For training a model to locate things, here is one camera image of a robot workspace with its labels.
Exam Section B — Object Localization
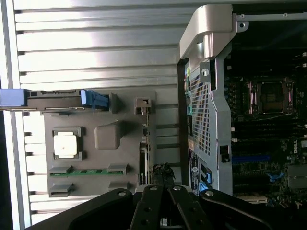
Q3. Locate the bare green RAM stick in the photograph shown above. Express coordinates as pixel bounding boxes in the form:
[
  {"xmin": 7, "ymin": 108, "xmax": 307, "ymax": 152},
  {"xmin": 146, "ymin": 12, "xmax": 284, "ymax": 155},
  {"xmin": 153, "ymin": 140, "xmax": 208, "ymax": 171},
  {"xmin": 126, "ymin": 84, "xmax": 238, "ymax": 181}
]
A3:
[{"xmin": 49, "ymin": 169, "xmax": 127, "ymax": 177}]

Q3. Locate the grey plastic parts rack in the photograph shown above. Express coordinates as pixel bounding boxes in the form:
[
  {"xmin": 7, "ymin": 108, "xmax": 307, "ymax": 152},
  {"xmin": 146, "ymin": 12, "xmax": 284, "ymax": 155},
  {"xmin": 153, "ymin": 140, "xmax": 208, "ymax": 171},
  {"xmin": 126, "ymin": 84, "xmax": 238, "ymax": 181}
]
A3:
[{"xmin": 39, "ymin": 90, "xmax": 158, "ymax": 198}]

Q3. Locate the white expansion slot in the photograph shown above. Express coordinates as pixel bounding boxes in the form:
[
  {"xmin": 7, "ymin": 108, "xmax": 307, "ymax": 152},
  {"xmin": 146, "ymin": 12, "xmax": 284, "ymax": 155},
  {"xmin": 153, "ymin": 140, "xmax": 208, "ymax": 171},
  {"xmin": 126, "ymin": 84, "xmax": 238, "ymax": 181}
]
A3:
[{"xmin": 242, "ymin": 195, "xmax": 268, "ymax": 204}]

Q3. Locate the green motherboard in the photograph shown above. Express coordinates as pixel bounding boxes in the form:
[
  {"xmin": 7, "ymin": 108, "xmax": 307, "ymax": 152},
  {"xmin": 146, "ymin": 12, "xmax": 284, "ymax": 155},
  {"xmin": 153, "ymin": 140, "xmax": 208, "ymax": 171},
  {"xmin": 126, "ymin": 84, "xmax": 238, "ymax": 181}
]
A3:
[{"xmin": 231, "ymin": 71, "xmax": 307, "ymax": 209}]

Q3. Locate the silver CPU chip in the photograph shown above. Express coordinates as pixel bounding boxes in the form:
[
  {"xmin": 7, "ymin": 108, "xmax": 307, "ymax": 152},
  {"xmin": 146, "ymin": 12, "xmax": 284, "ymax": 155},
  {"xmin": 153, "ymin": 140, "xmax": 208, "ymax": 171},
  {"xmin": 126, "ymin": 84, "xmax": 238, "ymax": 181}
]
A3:
[{"xmin": 53, "ymin": 135, "xmax": 78, "ymax": 159}]

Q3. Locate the blue expansion slot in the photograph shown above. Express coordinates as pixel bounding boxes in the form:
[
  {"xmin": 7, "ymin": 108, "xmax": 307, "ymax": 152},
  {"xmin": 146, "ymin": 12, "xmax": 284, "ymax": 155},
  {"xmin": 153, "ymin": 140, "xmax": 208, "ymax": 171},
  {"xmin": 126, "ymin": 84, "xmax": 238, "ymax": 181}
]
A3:
[{"xmin": 232, "ymin": 155, "xmax": 271, "ymax": 163}]

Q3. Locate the blue plastic card latch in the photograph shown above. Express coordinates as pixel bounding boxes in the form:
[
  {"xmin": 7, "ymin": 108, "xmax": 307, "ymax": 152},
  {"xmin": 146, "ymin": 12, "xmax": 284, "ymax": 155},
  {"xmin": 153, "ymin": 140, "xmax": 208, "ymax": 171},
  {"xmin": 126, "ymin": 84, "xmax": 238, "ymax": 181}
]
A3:
[{"xmin": 266, "ymin": 172, "xmax": 285, "ymax": 183}]

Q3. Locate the black open PC case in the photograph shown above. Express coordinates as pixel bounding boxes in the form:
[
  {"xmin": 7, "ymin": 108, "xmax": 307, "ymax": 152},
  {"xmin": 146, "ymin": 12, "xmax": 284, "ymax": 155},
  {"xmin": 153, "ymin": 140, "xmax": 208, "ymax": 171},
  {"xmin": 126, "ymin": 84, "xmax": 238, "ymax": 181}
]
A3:
[{"xmin": 176, "ymin": 3, "xmax": 307, "ymax": 204}]

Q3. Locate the silver finned chipset heatsink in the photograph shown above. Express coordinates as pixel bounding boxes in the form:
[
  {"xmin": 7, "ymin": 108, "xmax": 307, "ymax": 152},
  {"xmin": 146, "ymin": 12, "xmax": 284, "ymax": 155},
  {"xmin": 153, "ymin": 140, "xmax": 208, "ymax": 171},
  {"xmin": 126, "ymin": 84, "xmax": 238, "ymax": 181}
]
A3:
[{"xmin": 286, "ymin": 165, "xmax": 307, "ymax": 190}]

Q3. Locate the hard disk in blue carrier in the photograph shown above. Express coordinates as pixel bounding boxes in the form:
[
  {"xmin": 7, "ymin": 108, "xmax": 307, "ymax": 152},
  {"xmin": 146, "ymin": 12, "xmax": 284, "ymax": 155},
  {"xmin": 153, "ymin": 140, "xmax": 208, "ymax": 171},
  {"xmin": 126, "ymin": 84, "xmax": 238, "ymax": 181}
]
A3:
[{"xmin": 0, "ymin": 88, "xmax": 111, "ymax": 113}]

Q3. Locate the metal CPU socket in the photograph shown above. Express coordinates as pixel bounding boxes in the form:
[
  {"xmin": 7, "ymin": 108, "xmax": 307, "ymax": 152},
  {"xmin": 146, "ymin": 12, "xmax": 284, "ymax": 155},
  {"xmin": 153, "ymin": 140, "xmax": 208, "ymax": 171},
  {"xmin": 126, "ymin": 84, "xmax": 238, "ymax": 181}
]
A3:
[{"xmin": 246, "ymin": 78, "xmax": 295, "ymax": 115}]

